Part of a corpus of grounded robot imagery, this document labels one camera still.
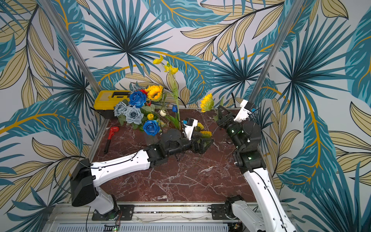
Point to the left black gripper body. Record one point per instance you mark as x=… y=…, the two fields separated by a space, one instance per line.
x=196 y=148

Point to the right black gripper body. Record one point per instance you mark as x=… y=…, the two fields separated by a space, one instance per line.
x=226 y=120

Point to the yellow carnation vase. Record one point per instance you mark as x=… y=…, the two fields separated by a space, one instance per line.
x=200 y=127

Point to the blue rose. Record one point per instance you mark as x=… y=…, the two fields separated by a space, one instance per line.
x=137 y=99
x=151 y=127

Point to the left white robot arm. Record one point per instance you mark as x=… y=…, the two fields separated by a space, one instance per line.
x=87 y=177

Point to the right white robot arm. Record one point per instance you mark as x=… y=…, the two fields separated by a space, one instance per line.
x=246 y=134

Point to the clear glass vase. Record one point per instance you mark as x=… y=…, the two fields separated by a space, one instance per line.
x=150 y=139

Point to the small blue tulip bud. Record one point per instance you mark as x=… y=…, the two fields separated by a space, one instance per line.
x=175 y=108

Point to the cream rosebud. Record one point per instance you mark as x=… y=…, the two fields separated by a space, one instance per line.
x=162 y=113

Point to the tall sunflower at back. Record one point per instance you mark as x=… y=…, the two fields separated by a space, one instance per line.
x=154 y=93

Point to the tall yellow blossom stem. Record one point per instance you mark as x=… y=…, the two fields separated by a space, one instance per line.
x=172 y=83

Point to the grey rose front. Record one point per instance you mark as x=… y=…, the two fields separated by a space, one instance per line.
x=133 y=115

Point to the grey rose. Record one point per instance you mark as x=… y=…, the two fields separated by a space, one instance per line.
x=133 y=115
x=120 y=109

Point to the red rose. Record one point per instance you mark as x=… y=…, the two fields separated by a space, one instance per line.
x=144 y=92

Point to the red pipe wrench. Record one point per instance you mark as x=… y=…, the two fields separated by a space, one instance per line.
x=112 y=132

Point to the grey rose left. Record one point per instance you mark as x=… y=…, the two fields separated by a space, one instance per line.
x=120 y=109

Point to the yellow black toolbox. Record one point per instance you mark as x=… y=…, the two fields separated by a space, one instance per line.
x=107 y=100

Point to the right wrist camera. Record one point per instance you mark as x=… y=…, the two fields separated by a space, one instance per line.
x=247 y=109

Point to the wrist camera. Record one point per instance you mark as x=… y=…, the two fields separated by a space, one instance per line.
x=247 y=109
x=188 y=127

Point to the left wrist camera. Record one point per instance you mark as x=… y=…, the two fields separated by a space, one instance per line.
x=188 y=127

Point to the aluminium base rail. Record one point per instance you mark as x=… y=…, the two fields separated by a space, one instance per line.
x=145 y=217

